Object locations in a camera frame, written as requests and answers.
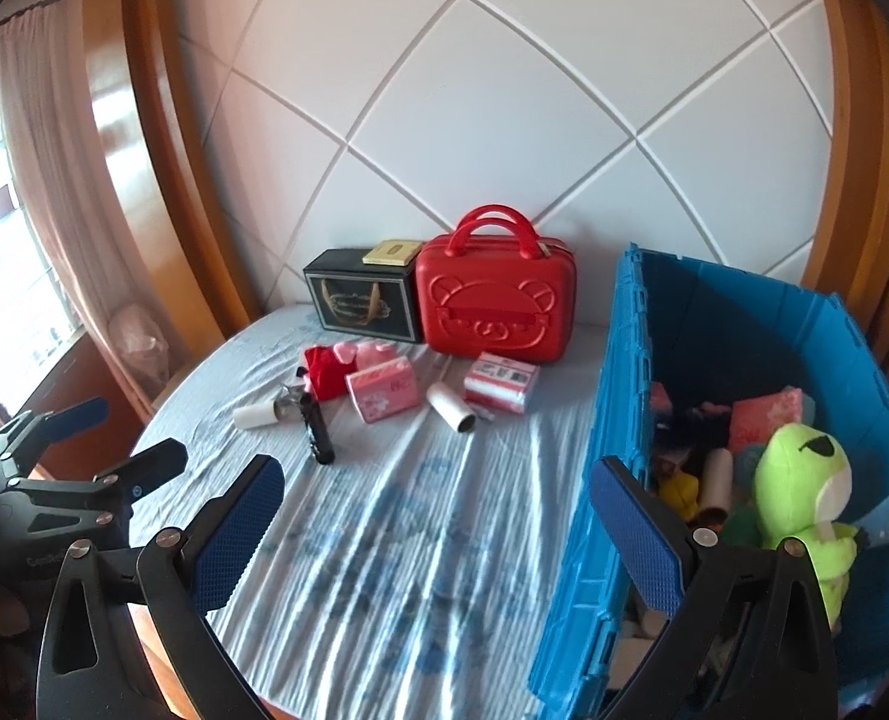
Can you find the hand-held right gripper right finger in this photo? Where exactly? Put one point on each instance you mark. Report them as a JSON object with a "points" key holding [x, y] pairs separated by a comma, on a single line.
{"points": [[635, 547]]}

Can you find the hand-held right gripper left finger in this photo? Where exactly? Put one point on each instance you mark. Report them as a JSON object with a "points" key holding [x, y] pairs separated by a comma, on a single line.
{"points": [[238, 532]]}

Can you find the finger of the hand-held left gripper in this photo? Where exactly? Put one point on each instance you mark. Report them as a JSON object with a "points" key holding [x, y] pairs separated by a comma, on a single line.
{"points": [[76, 416], [148, 469]]}

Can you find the blue plastic storage crate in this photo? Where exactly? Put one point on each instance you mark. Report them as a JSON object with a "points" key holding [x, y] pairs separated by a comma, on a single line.
{"points": [[617, 390]]}

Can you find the pink pig plush red dress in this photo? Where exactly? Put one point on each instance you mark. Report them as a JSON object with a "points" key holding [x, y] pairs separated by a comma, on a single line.
{"points": [[324, 375]]}

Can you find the yellow plush toy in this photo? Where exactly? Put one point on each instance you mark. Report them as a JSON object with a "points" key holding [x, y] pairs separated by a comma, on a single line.
{"points": [[678, 493]]}

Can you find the brown cardboard tube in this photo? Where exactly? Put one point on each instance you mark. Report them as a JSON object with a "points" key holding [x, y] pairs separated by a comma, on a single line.
{"points": [[714, 484]]}

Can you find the small white paper roll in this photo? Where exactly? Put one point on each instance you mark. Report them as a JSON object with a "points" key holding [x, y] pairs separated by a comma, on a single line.
{"points": [[255, 416]]}

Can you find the black cylinder bottle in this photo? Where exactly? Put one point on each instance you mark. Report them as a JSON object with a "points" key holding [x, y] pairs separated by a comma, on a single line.
{"points": [[318, 431]]}

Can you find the pink tissue pack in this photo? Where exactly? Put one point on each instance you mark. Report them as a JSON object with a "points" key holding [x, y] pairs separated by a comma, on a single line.
{"points": [[384, 394], [763, 420]]}

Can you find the green frog plush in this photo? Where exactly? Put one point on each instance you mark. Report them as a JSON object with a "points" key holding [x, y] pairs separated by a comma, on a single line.
{"points": [[797, 465]]}

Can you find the red and white tissue pack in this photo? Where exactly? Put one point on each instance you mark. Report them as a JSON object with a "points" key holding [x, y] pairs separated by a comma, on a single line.
{"points": [[500, 382]]}

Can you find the pink sheer curtain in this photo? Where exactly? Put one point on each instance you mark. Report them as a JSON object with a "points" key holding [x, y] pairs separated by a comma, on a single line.
{"points": [[61, 202]]}

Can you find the large white paper roll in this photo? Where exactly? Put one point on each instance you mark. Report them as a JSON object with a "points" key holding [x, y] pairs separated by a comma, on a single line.
{"points": [[450, 406]]}

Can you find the black gift box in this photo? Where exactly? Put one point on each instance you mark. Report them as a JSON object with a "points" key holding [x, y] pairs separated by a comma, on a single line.
{"points": [[362, 307]]}

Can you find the red hard-shell bear case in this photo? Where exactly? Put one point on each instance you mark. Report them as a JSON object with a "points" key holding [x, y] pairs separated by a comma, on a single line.
{"points": [[489, 307]]}

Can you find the small gold box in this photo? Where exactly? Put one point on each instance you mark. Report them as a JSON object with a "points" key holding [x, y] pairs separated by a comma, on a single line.
{"points": [[392, 252]]}

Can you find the white padded wooden-framed headboard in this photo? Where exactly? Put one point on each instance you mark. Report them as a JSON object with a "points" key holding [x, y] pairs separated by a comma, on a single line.
{"points": [[489, 90]]}

